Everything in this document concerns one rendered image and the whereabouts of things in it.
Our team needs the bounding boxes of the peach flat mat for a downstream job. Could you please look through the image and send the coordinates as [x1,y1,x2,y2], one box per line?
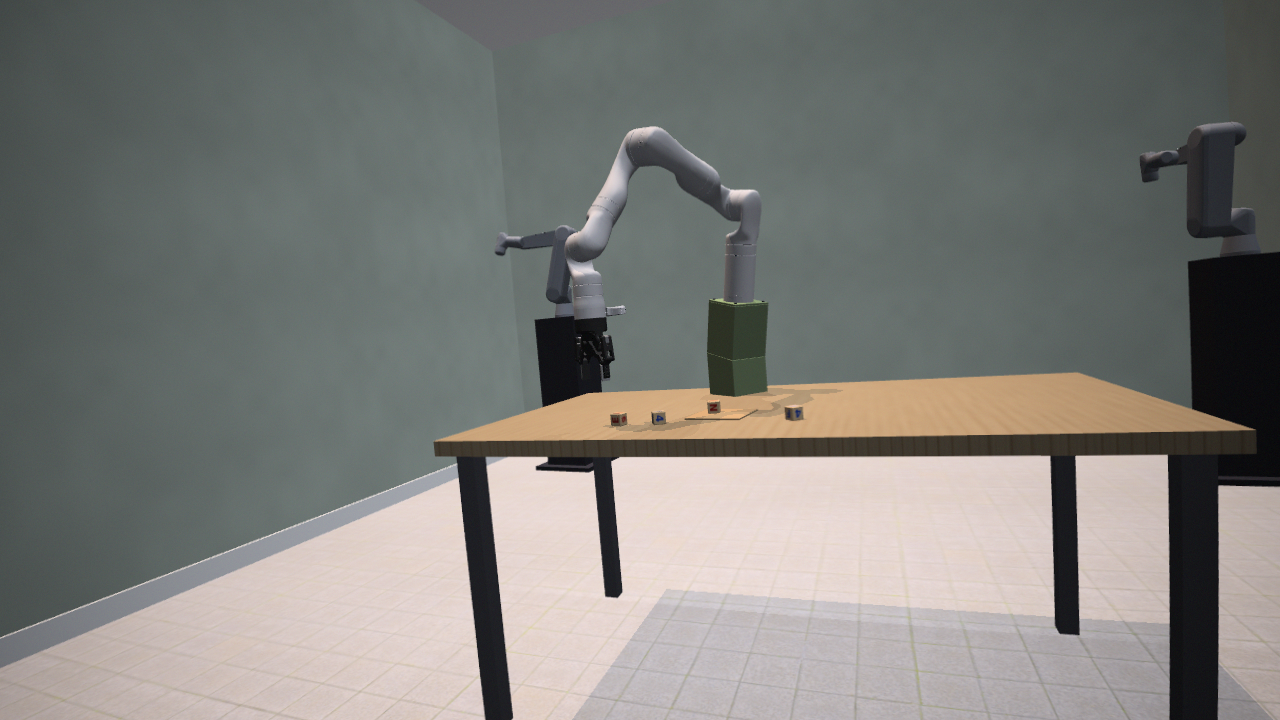
[685,409,758,420]

